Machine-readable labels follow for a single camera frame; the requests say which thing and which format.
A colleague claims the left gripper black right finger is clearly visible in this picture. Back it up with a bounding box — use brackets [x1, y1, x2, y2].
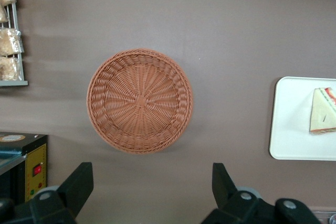
[202, 162, 322, 224]

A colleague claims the black appliance with yellow panel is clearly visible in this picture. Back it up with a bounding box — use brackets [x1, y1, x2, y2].
[0, 131, 49, 204]

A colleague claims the triangular sandwich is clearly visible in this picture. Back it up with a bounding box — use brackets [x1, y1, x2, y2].
[309, 87, 336, 136]

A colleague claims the brown round wicker basket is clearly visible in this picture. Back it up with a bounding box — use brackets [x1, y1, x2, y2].
[86, 48, 194, 155]

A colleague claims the clear acrylic bottle rack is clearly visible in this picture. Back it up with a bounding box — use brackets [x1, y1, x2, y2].
[311, 209, 336, 224]

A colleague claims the cream plastic tray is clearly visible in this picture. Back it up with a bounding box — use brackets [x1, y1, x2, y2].
[269, 76, 336, 161]

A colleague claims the tray of wrapped snacks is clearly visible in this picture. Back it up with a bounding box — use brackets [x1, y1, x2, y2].
[0, 0, 29, 87]

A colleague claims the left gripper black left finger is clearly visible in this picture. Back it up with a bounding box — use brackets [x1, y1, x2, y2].
[0, 162, 95, 224]

